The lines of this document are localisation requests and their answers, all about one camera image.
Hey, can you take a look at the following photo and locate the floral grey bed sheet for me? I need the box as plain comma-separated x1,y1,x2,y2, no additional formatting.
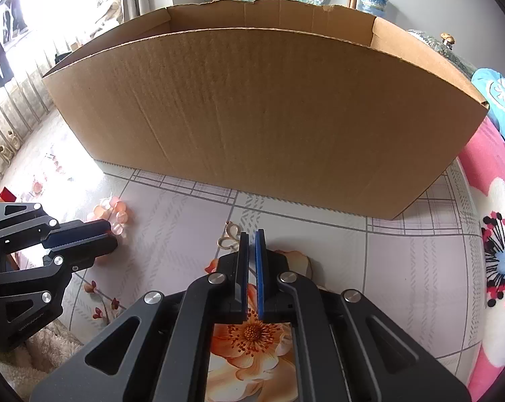
0,108,488,402

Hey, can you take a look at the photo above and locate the blue water jug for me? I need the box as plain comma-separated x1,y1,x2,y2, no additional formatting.
357,0,389,17

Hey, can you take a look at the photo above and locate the brown cardboard box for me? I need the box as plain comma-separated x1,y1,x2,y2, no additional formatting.
43,0,488,219

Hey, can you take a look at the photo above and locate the grey patterned pillow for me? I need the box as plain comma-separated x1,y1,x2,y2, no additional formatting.
407,29,476,80

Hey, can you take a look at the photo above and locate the small mushroom figurine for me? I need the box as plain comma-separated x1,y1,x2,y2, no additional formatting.
440,33,455,49

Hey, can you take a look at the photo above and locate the pink floral quilt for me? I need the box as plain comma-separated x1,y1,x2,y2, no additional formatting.
459,119,505,401

